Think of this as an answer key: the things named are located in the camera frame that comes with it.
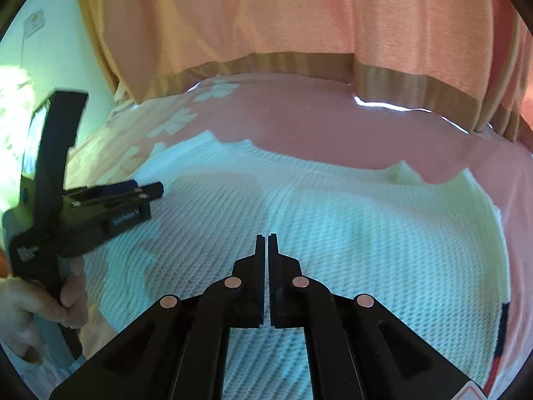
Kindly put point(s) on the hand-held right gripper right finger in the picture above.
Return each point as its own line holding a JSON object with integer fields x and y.
{"x": 275, "y": 266}

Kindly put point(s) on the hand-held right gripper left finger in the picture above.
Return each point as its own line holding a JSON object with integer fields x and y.
{"x": 258, "y": 266}

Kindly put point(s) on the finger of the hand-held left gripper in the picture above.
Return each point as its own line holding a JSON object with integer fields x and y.
{"x": 150, "y": 191}
{"x": 120, "y": 187}

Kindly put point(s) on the white red black knit sweater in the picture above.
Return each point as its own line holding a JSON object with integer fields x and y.
{"x": 354, "y": 237}

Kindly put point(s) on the person's left hand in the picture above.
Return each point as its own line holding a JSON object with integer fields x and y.
{"x": 33, "y": 312}

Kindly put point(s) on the pink patterned blanket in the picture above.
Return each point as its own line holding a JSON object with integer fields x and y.
{"x": 312, "y": 121}

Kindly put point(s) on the orange curtain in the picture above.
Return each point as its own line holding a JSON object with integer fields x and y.
{"x": 216, "y": 21}
{"x": 441, "y": 33}

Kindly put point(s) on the white wall socket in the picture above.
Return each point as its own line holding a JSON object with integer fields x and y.
{"x": 35, "y": 21}

